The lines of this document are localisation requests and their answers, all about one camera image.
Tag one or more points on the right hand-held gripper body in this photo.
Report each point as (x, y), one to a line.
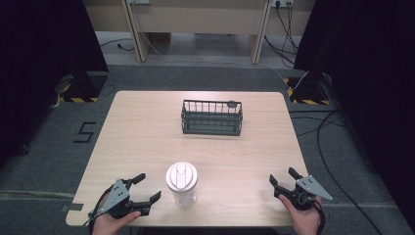
(302, 196)

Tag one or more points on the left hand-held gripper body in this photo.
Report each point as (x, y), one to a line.
(118, 195)

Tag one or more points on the clear bottle with white lid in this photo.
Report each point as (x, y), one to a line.
(181, 178)

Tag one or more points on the person's right hand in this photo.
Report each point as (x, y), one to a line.
(305, 220)

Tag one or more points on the person's left hand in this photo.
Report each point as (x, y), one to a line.
(109, 224)

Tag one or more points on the grey tape strip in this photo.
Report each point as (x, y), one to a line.
(72, 207)

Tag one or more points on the stand base with hazard tape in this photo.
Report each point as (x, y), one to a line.
(84, 88)
(308, 91)

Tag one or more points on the black curtain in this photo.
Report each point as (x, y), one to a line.
(368, 81)
(42, 65)

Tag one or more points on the beige wooden desk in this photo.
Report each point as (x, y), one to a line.
(202, 18)

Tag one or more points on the white wall power outlet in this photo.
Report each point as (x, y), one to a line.
(282, 2)

